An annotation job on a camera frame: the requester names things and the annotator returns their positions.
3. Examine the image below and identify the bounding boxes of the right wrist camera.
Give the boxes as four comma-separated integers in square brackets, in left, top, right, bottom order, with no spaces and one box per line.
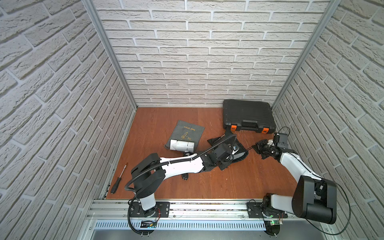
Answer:
[273,133,289,149]

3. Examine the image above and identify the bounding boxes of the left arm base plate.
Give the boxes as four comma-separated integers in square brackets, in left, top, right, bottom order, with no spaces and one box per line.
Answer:
[129,201,171,218]

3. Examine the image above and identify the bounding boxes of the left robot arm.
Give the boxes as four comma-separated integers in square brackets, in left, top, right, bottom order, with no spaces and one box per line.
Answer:
[125,135,237,214]

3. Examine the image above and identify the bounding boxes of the black drawstring bag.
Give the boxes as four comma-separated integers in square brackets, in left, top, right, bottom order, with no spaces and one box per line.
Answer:
[207,134,249,164]

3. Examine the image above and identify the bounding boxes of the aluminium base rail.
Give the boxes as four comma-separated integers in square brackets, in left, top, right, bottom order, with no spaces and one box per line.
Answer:
[80,198,334,232]

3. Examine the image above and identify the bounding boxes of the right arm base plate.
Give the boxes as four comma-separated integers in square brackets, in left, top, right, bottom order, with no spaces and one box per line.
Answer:
[247,199,288,219]

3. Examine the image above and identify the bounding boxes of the white hair dryer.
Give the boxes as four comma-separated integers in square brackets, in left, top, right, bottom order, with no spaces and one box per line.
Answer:
[169,139,196,181]

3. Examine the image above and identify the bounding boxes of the grey drawstring bag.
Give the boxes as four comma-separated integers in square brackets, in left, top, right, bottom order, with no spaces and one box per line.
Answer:
[165,120,205,150]

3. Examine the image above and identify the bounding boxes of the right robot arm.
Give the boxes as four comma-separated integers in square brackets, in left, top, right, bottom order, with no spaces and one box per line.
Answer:
[251,133,352,236]

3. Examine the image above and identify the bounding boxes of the black plastic tool case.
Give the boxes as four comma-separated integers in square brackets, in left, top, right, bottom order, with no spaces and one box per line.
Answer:
[223,100,276,134]

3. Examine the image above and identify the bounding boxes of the black screwdriver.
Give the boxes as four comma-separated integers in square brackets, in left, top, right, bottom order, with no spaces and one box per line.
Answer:
[110,164,127,194]

